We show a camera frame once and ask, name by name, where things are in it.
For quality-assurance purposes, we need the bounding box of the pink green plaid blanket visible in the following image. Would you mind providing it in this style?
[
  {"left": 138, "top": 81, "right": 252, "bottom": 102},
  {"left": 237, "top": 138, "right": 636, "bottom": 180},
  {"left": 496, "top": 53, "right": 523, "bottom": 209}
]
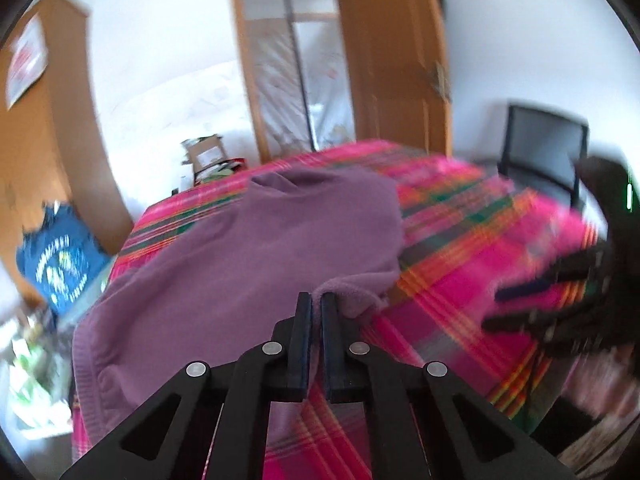
[{"left": 70, "top": 140, "right": 612, "bottom": 480}]

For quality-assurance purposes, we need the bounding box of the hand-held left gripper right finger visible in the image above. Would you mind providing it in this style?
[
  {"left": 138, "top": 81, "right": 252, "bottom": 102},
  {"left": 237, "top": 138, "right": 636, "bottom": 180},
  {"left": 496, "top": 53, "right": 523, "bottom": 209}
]
[{"left": 321, "top": 292, "right": 576, "bottom": 480}]

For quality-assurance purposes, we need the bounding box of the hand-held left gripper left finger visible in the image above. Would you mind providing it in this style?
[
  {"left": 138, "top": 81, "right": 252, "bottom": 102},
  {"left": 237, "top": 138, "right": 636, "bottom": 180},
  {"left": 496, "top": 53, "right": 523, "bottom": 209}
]
[{"left": 60, "top": 292, "right": 314, "bottom": 480}]

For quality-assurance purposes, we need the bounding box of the blue printed bag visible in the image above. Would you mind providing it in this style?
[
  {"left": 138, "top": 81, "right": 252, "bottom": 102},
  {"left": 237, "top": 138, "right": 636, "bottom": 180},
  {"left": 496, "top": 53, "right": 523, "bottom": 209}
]
[{"left": 15, "top": 202, "right": 109, "bottom": 317}]

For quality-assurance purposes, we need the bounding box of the wooden wardrobe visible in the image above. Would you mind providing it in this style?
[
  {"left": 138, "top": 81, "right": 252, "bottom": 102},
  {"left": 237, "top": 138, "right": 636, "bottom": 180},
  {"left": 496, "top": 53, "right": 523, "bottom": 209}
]
[{"left": 0, "top": 0, "right": 136, "bottom": 311}]

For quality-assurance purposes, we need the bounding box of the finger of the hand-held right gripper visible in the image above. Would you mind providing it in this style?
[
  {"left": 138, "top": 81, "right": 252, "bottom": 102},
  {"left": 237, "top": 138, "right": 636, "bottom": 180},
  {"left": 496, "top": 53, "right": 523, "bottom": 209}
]
[
  {"left": 495, "top": 247, "right": 609, "bottom": 304},
  {"left": 481, "top": 304, "right": 607, "bottom": 357}
]

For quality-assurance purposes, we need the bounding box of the wooden door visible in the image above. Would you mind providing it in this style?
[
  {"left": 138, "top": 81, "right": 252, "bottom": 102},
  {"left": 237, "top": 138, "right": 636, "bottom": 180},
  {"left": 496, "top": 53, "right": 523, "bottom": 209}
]
[{"left": 340, "top": 0, "right": 454, "bottom": 157}]

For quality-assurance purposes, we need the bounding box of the door frame with plastic curtain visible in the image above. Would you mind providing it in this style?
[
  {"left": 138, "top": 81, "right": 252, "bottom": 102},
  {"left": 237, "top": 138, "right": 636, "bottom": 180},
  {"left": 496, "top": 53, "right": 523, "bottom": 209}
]
[{"left": 227, "top": 0, "right": 362, "bottom": 166}]

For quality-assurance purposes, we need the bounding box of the black mesh chair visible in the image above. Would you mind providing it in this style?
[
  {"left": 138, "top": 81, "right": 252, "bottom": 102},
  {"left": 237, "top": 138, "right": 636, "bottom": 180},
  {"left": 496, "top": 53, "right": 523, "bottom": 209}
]
[{"left": 497, "top": 102, "right": 592, "bottom": 211}]

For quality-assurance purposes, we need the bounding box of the cardboard box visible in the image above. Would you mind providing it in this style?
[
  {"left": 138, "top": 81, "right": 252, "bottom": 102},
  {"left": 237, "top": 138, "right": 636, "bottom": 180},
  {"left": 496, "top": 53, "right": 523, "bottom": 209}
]
[{"left": 181, "top": 135, "right": 227, "bottom": 172}]

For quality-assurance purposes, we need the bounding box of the white plastic bag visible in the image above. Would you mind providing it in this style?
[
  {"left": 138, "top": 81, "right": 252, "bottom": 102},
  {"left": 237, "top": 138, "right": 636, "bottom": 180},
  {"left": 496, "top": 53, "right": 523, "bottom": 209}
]
[{"left": 5, "top": 15, "right": 49, "bottom": 111}]

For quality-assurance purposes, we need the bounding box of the purple sweater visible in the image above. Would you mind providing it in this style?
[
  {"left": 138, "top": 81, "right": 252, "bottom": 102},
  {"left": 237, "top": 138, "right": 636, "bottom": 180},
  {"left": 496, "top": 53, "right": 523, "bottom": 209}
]
[{"left": 72, "top": 167, "right": 407, "bottom": 463}]

